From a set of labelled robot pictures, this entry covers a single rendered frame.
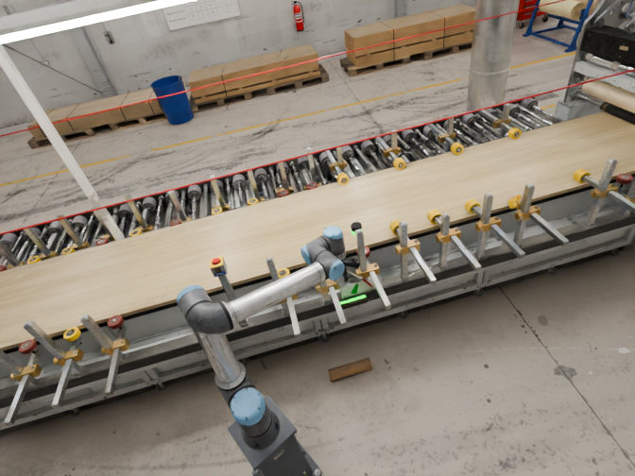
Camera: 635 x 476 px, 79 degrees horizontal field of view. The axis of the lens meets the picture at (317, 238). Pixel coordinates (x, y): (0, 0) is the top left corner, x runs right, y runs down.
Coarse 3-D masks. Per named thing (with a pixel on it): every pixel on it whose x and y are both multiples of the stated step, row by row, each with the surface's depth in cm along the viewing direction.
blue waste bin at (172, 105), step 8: (160, 80) 682; (168, 80) 688; (176, 80) 688; (152, 88) 656; (160, 88) 646; (168, 88) 648; (176, 88) 655; (184, 88) 678; (160, 96) 656; (168, 96) 657; (176, 96) 661; (184, 96) 675; (160, 104) 678; (168, 104) 666; (176, 104) 668; (184, 104) 678; (168, 112) 677; (176, 112) 676; (184, 112) 684; (192, 112) 703; (168, 120) 694; (176, 120) 686; (184, 120) 690
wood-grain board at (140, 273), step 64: (576, 128) 297; (320, 192) 288; (384, 192) 275; (448, 192) 263; (512, 192) 252; (64, 256) 278; (128, 256) 266; (192, 256) 254; (256, 256) 244; (0, 320) 237; (64, 320) 228
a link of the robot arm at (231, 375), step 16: (192, 288) 152; (192, 304) 145; (208, 336) 158; (224, 336) 166; (208, 352) 165; (224, 352) 168; (224, 368) 173; (240, 368) 184; (224, 384) 180; (240, 384) 182
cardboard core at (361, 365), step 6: (360, 360) 270; (366, 360) 268; (342, 366) 267; (348, 366) 266; (354, 366) 266; (360, 366) 266; (366, 366) 266; (330, 372) 265; (336, 372) 265; (342, 372) 265; (348, 372) 265; (354, 372) 265; (360, 372) 267; (336, 378) 265
